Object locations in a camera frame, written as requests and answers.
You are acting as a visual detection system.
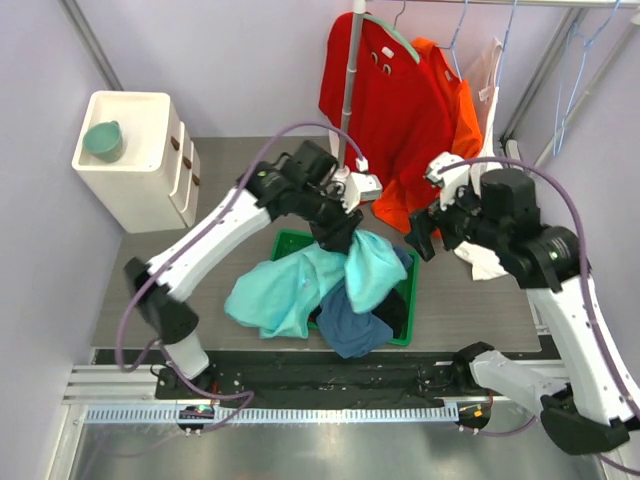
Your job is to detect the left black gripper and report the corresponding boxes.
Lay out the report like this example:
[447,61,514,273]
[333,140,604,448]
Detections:
[294,184,362,255]

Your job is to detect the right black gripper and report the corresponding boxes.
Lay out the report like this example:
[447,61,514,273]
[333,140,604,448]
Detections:
[404,179,507,263]

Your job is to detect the light teal t shirt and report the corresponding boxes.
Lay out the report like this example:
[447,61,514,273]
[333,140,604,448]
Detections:
[224,229,413,339]

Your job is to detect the dark blue t shirt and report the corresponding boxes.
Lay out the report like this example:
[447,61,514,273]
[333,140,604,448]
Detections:
[310,246,412,359]

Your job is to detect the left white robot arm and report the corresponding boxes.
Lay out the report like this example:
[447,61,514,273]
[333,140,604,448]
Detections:
[124,141,367,399]

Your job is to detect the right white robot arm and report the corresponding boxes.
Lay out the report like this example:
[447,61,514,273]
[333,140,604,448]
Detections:
[406,162,639,455]

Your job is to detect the hanging orange t shirt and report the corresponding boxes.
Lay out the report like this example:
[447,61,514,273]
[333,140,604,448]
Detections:
[372,37,483,234]

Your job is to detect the black t shirt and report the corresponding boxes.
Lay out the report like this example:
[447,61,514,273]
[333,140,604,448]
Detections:
[372,289,408,338]

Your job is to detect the hanging red t shirt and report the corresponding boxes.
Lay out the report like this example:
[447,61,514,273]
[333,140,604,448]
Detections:
[348,20,454,201]

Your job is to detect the green plastic hanger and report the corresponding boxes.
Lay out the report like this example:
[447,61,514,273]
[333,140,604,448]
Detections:
[352,1,421,64]

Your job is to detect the green plastic tray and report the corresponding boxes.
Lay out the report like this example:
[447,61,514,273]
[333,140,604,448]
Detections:
[270,229,421,347]

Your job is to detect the white drawer cabinet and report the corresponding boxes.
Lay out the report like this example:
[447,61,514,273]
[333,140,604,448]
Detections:
[72,91,200,234]

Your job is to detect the hanging white tank top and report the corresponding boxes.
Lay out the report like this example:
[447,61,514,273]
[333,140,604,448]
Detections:
[454,38,507,281]

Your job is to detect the teal cup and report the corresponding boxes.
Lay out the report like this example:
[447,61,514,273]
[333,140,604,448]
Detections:
[82,120,124,162]

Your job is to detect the white clothes rack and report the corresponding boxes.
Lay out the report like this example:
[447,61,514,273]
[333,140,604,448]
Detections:
[330,0,639,167]

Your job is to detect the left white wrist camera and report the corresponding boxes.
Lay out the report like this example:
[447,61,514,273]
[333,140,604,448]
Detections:
[332,167,383,213]

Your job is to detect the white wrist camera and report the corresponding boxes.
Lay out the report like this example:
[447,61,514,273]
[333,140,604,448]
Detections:
[424,152,471,211]
[332,167,383,213]

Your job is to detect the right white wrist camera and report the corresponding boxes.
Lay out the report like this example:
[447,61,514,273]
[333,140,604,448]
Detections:
[424,152,471,211]

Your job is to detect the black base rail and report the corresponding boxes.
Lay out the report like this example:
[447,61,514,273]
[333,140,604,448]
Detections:
[154,348,511,409]

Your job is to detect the empty blue wire hanger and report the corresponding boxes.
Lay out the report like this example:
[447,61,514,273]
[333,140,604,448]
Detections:
[551,1,621,157]

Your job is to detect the white slotted cable duct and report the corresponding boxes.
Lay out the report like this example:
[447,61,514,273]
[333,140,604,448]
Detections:
[85,403,459,425]

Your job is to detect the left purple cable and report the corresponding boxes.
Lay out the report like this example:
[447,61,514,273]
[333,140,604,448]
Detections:
[114,122,371,374]

